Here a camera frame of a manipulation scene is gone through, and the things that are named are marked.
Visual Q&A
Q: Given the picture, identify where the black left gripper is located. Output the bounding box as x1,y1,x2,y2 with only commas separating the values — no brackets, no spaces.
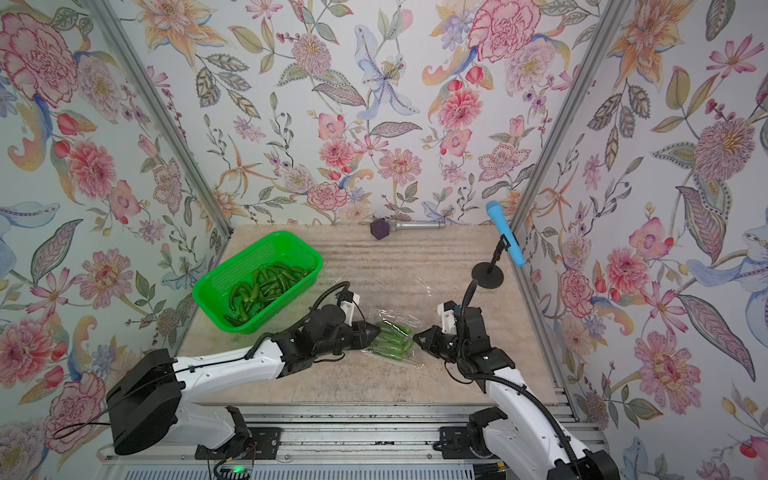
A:
314,318,386,357

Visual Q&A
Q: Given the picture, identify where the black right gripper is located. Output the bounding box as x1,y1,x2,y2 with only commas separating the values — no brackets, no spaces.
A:
414,325,471,363

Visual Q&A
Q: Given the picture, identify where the clear pepper clamshell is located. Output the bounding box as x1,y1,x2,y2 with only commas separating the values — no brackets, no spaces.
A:
363,309,424,369

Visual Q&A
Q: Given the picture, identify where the curved green pepper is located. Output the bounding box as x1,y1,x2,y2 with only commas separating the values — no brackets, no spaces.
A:
224,262,309,327

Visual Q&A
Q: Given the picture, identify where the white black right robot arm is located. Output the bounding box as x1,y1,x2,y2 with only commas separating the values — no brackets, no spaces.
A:
414,301,620,479

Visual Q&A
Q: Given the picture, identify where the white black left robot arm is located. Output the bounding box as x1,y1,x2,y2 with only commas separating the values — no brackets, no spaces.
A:
106,305,380,457

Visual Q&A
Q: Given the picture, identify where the black microphone stand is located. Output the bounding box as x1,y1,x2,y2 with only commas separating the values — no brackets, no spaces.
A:
471,235,509,290

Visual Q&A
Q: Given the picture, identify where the green plastic basket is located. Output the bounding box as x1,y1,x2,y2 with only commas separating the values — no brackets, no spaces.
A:
193,231,324,334

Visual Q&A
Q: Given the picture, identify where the blue microphone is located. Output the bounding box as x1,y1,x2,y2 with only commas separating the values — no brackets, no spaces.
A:
486,201,526,267

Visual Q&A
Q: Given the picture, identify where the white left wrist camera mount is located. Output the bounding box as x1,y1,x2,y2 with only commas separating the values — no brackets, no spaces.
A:
338,290,360,324

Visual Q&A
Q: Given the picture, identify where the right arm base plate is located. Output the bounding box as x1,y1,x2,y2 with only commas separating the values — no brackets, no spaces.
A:
432,426,496,460

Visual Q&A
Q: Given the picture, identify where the aluminium rail frame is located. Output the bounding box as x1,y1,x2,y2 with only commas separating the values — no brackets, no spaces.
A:
95,386,619,480

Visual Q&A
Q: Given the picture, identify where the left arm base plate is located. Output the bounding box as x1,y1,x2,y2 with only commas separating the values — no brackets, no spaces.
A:
194,427,283,461

